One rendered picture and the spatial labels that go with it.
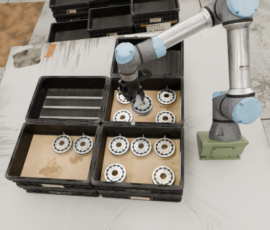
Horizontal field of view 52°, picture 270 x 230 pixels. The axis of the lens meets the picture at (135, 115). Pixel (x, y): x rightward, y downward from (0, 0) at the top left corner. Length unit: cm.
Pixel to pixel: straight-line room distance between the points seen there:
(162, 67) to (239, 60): 59
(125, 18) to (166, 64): 116
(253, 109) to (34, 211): 113
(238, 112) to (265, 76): 165
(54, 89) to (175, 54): 75
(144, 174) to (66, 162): 39
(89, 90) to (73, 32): 136
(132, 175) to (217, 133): 44
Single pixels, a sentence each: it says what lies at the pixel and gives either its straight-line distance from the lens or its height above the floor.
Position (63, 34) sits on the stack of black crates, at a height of 27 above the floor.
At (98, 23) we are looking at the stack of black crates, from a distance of 274.
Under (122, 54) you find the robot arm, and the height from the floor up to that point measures 134.
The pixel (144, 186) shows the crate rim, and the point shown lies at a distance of 119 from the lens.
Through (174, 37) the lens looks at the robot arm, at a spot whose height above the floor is 124.
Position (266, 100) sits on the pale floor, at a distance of 265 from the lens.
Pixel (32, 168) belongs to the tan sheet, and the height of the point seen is 83.
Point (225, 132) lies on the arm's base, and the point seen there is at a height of 90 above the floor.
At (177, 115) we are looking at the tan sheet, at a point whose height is 83.
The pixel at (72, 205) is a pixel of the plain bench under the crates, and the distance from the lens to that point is 148.
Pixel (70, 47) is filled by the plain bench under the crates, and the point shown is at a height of 70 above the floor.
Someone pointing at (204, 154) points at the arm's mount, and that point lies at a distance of 143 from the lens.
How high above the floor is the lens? 206
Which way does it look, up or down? 57 degrees down
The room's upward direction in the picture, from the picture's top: 11 degrees counter-clockwise
